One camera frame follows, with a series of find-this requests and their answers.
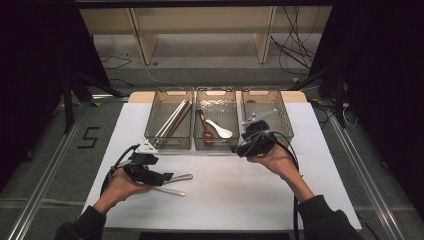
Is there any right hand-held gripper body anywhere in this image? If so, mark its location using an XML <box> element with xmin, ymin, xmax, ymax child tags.
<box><xmin>235</xmin><ymin>108</ymin><xmax>280</xmax><ymax>159</ymax></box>

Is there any metal floor rail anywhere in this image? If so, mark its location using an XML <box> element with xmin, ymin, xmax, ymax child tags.
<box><xmin>328</xmin><ymin>113</ymin><xmax>406</xmax><ymax>240</ymax></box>
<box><xmin>6</xmin><ymin>99</ymin><xmax>91</xmax><ymax>240</ymax></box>

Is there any black curtain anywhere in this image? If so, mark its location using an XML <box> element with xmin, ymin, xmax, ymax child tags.
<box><xmin>0</xmin><ymin>0</ymin><xmax>111</xmax><ymax>191</ymax></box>
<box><xmin>309</xmin><ymin>0</ymin><xmax>424</xmax><ymax>211</ymax></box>

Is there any black frame bar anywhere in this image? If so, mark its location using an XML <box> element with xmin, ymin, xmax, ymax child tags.
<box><xmin>74</xmin><ymin>0</ymin><xmax>334</xmax><ymax>8</ymax></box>

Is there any person's left hand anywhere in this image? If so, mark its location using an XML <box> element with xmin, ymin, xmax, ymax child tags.
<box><xmin>99</xmin><ymin>168</ymin><xmax>155</xmax><ymax>210</ymax></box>

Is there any person's right hand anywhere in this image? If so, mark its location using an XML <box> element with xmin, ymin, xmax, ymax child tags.
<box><xmin>246</xmin><ymin>143</ymin><xmax>302</xmax><ymax>184</ymax></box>

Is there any brown wooden spoon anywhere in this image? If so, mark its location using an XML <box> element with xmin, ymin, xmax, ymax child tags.
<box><xmin>198</xmin><ymin>108</ymin><xmax>216</xmax><ymax>140</ymax></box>

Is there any white table cover sheet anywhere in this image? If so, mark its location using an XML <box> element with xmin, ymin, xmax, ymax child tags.
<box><xmin>77</xmin><ymin>101</ymin><xmax>363</xmax><ymax>232</ymax></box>

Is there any transparent grey plastic bin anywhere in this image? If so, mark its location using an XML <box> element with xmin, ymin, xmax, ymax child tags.
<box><xmin>241</xmin><ymin>87</ymin><xmax>295</xmax><ymax>151</ymax></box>
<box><xmin>193</xmin><ymin>86</ymin><xmax>241</xmax><ymax>152</ymax></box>
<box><xmin>143</xmin><ymin>87</ymin><xmax>195</xmax><ymax>150</ymax></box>

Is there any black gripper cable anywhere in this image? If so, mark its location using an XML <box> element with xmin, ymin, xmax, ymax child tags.
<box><xmin>238</xmin><ymin>129</ymin><xmax>301</xmax><ymax>240</ymax></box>
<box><xmin>99</xmin><ymin>143</ymin><xmax>141</xmax><ymax>198</ymax></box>

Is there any tangle of black cables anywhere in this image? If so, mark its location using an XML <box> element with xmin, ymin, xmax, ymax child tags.
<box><xmin>269</xmin><ymin>6</ymin><xmax>323</xmax><ymax>76</ymax></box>

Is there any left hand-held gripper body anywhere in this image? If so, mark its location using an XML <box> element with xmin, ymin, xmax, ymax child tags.
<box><xmin>123</xmin><ymin>139</ymin><xmax>167</xmax><ymax>187</ymax></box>

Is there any black floor cable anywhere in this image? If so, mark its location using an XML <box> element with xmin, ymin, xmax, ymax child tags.
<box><xmin>100</xmin><ymin>54</ymin><xmax>133</xmax><ymax>70</ymax></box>

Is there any short white cable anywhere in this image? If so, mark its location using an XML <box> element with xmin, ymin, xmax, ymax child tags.
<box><xmin>342</xmin><ymin>103</ymin><xmax>358</xmax><ymax>128</ymax></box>

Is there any white floor cable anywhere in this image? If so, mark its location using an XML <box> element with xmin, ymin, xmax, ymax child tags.
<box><xmin>133</xmin><ymin>49</ymin><xmax>178</xmax><ymax>88</ymax></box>

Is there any beige wooden desk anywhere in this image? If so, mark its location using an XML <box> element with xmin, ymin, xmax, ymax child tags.
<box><xmin>79</xmin><ymin>6</ymin><xmax>333</xmax><ymax>66</ymax></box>

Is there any black tripod stand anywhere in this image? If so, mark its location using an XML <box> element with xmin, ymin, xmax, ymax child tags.
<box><xmin>289</xmin><ymin>63</ymin><xmax>348</xmax><ymax>129</ymax></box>
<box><xmin>61</xmin><ymin>68</ymin><xmax>124</xmax><ymax>134</ymax></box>

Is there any wide-handled silver metal utensil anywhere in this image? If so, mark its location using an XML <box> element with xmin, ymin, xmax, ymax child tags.
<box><xmin>163</xmin><ymin>173</ymin><xmax>194</xmax><ymax>185</ymax></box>

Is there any white ceramic spoon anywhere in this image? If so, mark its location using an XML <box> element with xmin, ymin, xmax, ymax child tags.
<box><xmin>204</xmin><ymin>118</ymin><xmax>234</xmax><ymax>140</ymax></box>

